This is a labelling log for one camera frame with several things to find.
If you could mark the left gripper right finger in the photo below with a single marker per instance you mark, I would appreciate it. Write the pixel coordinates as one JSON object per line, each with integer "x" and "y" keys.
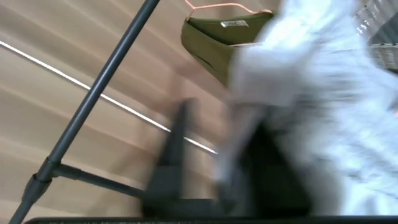
{"x": 273, "y": 186}

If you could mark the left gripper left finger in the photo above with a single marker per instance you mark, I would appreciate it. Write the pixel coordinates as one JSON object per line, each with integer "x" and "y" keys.
{"x": 168, "y": 183}

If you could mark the pale grey shorts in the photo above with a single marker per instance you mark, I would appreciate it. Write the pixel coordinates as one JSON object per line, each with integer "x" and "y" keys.
{"x": 326, "y": 77}

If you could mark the green long-sleeved shirt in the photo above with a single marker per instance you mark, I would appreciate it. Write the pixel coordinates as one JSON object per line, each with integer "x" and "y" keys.
{"x": 211, "y": 46}

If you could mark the pink clothes hanger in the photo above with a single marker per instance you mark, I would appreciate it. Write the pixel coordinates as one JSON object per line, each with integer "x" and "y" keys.
{"x": 217, "y": 5}

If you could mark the black clothes rack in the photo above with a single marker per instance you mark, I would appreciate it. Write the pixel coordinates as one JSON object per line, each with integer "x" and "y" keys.
{"x": 93, "y": 90}

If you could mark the white laundry basket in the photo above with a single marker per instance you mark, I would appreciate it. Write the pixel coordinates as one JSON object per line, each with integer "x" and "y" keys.
{"x": 382, "y": 46}

